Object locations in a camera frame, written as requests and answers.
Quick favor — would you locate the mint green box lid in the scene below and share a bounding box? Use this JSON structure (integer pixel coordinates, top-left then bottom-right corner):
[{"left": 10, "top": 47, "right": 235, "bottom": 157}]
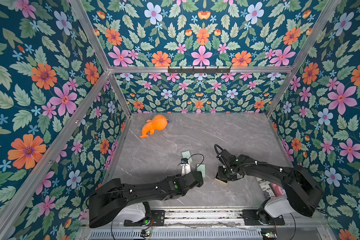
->
[{"left": 197, "top": 164, "right": 206, "bottom": 178}]

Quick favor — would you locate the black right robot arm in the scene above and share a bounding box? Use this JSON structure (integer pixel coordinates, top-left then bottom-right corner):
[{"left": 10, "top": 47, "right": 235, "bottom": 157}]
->
[{"left": 215, "top": 145, "right": 324, "bottom": 218}]

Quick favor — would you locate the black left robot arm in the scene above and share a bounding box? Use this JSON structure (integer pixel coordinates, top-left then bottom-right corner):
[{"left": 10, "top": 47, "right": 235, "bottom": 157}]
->
[{"left": 89, "top": 171, "right": 204, "bottom": 228}]

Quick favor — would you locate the pink alarm clock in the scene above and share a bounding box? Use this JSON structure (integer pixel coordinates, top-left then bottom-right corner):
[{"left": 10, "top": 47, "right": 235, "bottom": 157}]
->
[{"left": 272, "top": 184, "right": 286, "bottom": 197}]

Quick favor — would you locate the orange plush toy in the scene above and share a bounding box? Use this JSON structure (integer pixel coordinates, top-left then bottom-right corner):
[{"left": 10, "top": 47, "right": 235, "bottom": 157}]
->
[{"left": 140, "top": 115, "right": 168, "bottom": 138}]

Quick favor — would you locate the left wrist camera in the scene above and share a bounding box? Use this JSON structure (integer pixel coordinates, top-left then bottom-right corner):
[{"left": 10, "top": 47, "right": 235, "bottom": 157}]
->
[{"left": 181, "top": 158, "right": 191, "bottom": 176}]

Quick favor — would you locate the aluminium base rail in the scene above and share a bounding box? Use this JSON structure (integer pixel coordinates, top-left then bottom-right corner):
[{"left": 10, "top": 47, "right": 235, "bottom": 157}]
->
[{"left": 86, "top": 206, "right": 328, "bottom": 230}]

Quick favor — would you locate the black hook rail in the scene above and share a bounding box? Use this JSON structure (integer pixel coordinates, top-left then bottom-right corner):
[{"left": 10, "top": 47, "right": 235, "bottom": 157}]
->
[{"left": 167, "top": 66, "right": 231, "bottom": 74}]

